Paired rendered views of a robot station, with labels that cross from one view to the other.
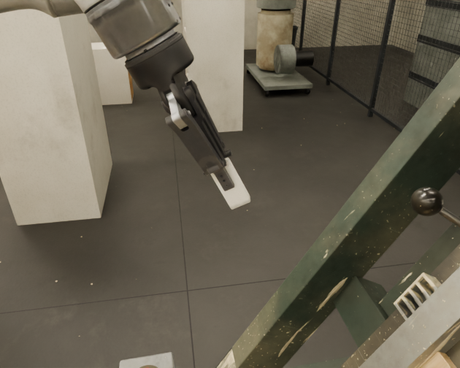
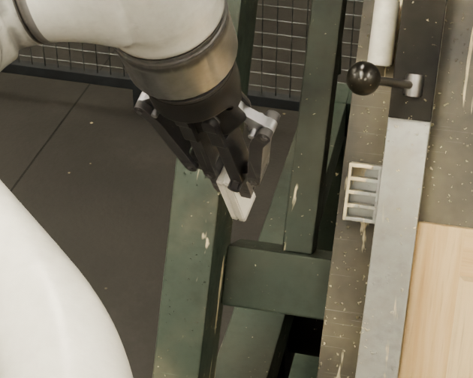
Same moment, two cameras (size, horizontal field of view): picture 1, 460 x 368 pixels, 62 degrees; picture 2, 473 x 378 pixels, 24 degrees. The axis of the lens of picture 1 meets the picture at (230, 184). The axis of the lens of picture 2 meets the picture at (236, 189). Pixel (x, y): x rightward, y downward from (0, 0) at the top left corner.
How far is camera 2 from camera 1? 0.84 m
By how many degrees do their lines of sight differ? 55
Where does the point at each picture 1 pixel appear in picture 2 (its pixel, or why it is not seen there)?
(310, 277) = (206, 287)
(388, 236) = not seen: hidden behind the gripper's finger
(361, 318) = (284, 283)
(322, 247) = (191, 238)
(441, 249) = (311, 134)
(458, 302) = (412, 160)
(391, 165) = not seen: hidden behind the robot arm
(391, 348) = (383, 260)
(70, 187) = not seen: outside the picture
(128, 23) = (229, 42)
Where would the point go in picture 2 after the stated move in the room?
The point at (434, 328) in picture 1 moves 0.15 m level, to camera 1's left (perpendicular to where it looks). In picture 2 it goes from (409, 201) to (369, 275)
